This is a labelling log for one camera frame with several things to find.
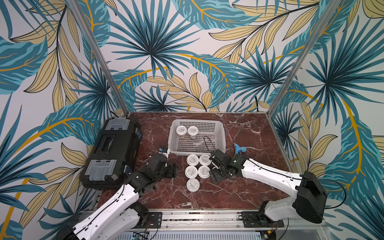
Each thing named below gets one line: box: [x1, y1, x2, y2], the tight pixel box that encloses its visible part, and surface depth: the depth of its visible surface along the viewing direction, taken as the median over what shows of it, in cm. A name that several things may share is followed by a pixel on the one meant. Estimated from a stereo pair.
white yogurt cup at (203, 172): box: [197, 165, 211, 179], surface depth 85 cm
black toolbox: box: [80, 117, 142, 190], surface depth 79 cm
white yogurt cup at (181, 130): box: [176, 125, 188, 139], surface depth 100 cm
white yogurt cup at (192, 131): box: [187, 126, 199, 139], surface depth 100 cm
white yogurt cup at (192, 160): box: [186, 154, 199, 166], surface depth 89 cm
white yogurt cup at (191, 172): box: [184, 165, 198, 179], surface depth 84 cm
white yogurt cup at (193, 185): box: [186, 178, 200, 192], surface depth 81 cm
